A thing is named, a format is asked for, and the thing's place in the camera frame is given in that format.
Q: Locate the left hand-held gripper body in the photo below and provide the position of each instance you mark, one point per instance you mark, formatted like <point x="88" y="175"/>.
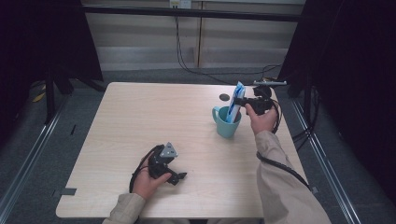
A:
<point x="158" y="163"/>

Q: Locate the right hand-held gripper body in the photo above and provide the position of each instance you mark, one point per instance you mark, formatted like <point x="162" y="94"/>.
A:
<point x="261" y="101"/>

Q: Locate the blue and white toothpaste tube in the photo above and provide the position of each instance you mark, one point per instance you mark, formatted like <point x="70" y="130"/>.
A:
<point x="235" y="93"/>

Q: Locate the teal mug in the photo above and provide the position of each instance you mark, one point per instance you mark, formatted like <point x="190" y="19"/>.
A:
<point x="226" y="127"/>

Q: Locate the person's right hand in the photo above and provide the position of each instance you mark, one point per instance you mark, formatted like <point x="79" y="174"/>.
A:
<point x="263" y="121"/>

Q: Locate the person's left hand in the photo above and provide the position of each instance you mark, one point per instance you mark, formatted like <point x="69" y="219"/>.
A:
<point x="144" y="183"/>

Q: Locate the dark round table grommet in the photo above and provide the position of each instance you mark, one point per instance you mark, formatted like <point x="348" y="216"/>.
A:
<point x="224" y="97"/>

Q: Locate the small black floor strip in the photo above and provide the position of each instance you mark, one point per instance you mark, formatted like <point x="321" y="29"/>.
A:
<point x="73" y="129"/>

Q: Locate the dark curtain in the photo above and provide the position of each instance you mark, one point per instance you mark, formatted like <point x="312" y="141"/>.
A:
<point x="37" y="46"/>
<point x="351" y="77"/>

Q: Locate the grey tape piece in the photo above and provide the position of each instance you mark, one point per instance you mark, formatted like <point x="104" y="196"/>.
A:
<point x="68" y="191"/>

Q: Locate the black horizontal bar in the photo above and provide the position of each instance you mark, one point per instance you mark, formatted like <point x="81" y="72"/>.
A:
<point x="186" y="13"/>

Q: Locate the yellow floor object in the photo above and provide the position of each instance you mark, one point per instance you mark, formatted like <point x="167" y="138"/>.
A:
<point x="39" y="97"/>

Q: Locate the metal floor rail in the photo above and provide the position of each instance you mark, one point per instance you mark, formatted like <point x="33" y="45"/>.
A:
<point x="330" y="180"/>
<point x="28" y="158"/>

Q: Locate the white wall socket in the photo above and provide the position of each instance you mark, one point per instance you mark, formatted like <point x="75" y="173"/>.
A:
<point x="180" y="3"/>

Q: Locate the black stand post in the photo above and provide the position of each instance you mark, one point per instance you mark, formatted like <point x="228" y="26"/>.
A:
<point x="49" y="99"/>

